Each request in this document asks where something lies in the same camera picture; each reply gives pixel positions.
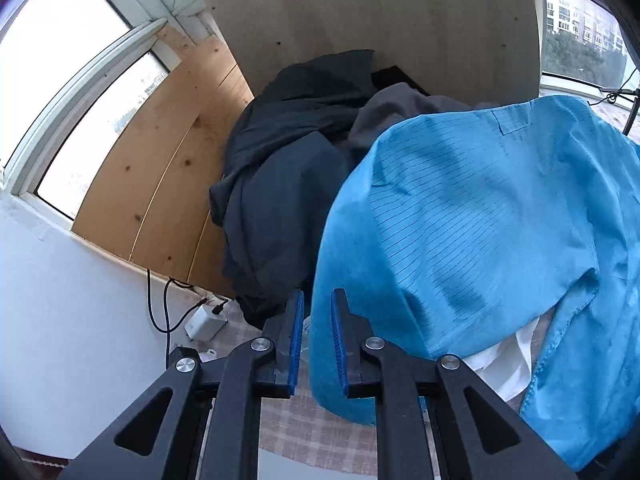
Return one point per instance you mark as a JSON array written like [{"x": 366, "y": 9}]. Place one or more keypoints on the black garment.
[{"x": 280, "y": 170}]

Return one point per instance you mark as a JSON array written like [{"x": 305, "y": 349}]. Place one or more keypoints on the white window frame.
[{"x": 100, "y": 55}]

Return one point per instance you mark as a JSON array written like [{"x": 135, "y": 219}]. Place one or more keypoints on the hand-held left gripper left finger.
[{"x": 295, "y": 340}]

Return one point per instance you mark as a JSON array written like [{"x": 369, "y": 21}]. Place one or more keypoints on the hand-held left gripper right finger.
[{"x": 340, "y": 345}]

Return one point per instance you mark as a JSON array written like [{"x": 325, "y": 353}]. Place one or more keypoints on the pine wood board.
[{"x": 160, "y": 175}]

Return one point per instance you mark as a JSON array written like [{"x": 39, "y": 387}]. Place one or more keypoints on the white charger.
[{"x": 205, "y": 324}]

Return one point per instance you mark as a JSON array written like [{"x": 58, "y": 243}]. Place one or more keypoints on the black mini tripod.
[{"x": 631, "y": 115}]

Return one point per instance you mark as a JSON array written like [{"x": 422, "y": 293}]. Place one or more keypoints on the light wooden board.
[{"x": 375, "y": 10}]

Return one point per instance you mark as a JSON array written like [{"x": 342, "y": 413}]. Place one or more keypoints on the blue striped work coat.
[{"x": 475, "y": 220}]

